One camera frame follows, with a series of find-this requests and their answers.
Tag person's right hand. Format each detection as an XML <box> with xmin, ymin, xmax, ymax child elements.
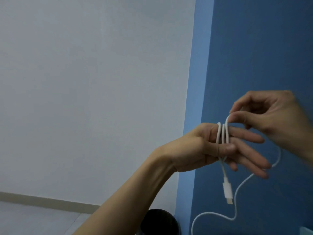
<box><xmin>228</xmin><ymin>90</ymin><xmax>306</xmax><ymax>160</ymax></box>

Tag black round bin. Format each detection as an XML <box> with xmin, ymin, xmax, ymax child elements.
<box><xmin>136</xmin><ymin>209</ymin><xmax>181</xmax><ymax>235</ymax></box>

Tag person's left forearm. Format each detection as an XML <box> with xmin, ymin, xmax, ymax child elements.
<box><xmin>73</xmin><ymin>149</ymin><xmax>177</xmax><ymax>235</ymax></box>

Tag person's left hand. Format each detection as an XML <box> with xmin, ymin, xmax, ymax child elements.
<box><xmin>156</xmin><ymin>123</ymin><xmax>272</xmax><ymax>179</ymax></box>

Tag person's right forearm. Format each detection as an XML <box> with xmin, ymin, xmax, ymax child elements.
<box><xmin>303</xmin><ymin>112</ymin><xmax>313</xmax><ymax>168</ymax></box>

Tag white charging cable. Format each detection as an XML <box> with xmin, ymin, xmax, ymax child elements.
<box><xmin>191</xmin><ymin>115</ymin><xmax>282</xmax><ymax>235</ymax></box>

